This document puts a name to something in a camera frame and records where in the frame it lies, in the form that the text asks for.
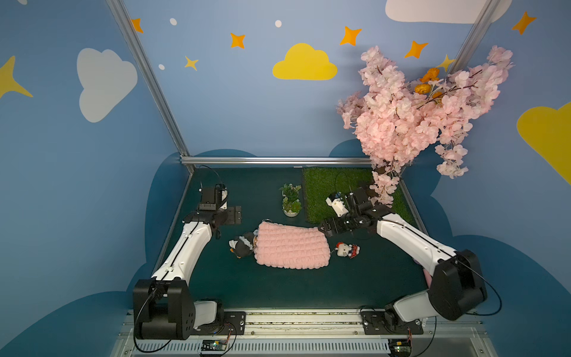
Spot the aluminium front rail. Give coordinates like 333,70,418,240
111,308,497,356

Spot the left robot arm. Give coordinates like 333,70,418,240
133,184,242,341

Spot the pink knitted bag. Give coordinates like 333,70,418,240
254,222,331,270

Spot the purple pink toy rake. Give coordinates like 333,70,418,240
423,269,432,288

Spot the pink cherry blossom tree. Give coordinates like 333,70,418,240
337,46,514,206

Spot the small potted succulent plant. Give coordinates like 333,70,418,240
280,184,302,218

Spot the green artificial grass mat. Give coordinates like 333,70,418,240
302,167,415,226

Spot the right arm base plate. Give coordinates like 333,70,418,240
359,309,424,336

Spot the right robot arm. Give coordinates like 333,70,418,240
318,187,488,329

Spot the white cat plush keychain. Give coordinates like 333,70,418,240
335,242,361,259

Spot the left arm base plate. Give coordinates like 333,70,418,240
190,311,247,336

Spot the aluminium back frame bar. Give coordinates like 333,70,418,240
180,156,371,166

